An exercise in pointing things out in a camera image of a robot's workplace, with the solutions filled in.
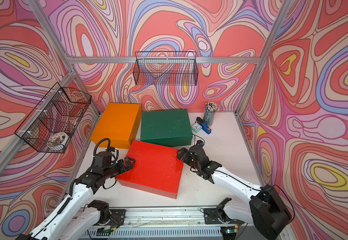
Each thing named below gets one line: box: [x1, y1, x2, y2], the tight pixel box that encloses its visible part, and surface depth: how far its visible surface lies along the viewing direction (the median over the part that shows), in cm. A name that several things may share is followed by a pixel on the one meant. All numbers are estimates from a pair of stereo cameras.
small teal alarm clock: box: [191, 122, 202, 133], surface depth 110 cm
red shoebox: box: [116, 140, 184, 199], surface depth 79 cm
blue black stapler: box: [195, 116, 212, 135], surface depth 110 cm
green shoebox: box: [140, 109, 193, 148], surface depth 100 cm
